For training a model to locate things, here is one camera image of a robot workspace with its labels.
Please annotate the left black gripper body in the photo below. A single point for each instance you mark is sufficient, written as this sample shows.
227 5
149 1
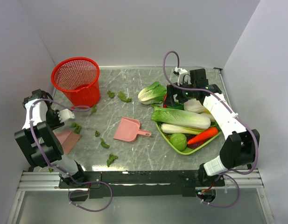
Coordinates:
52 119

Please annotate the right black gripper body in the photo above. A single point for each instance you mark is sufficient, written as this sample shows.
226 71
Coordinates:
185 95

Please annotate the pink hand brush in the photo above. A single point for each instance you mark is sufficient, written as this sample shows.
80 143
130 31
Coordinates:
68 139

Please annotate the pink dustpan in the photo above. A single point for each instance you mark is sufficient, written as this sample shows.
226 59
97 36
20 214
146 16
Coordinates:
129 129

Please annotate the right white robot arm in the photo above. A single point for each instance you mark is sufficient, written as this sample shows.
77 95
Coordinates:
241 143

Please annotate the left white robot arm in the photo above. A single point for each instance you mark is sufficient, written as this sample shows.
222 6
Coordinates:
40 145

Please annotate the dark green leafy vegetable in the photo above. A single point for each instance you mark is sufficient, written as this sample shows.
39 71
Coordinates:
177 106

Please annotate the white radish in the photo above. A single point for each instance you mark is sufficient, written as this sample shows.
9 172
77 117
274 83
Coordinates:
195 106

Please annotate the red chili pepper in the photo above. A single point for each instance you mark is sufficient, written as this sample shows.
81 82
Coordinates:
165 102

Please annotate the small napa cabbage on table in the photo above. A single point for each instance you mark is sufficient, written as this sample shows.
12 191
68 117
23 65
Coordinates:
152 94

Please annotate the long napa cabbage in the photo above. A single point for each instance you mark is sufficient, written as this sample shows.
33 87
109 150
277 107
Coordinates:
180 118

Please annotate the green paper scrap by brush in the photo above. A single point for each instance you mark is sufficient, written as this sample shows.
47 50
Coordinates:
77 127

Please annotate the green paper scrap by basket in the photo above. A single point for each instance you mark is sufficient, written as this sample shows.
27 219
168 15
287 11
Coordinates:
93 109

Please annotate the round green cabbage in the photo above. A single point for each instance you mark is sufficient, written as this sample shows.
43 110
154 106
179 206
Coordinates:
179 141

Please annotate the orange carrot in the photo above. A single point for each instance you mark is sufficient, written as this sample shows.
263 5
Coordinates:
209 133

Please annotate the red mesh waste basket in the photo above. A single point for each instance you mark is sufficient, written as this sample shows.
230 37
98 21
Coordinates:
78 79

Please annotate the green paper scrap back centre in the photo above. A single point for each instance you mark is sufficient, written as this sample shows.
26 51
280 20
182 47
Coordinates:
123 97

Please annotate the purple eggplant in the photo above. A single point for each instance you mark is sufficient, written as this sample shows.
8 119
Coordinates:
195 145

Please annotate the green square tray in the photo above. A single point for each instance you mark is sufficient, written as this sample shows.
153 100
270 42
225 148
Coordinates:
189 151

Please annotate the green paper scrap by dustpan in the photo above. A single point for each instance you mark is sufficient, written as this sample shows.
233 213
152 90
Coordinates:
103 143

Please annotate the green paper scrap back left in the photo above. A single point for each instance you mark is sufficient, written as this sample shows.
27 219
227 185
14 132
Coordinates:
111 94

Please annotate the green paper scrap front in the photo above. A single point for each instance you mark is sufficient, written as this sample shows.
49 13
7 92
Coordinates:
111 159

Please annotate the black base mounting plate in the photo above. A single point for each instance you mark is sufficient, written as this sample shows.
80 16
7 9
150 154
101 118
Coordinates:
144 183

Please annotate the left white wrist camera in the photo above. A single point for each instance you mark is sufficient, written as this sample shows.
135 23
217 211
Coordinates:
65 115

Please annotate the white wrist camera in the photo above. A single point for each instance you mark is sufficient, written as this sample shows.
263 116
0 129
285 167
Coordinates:
65 115
181 75

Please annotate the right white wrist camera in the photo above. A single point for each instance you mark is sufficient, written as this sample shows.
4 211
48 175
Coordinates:
181 75

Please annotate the aluminium rail frame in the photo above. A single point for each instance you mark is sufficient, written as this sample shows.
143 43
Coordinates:
46 181

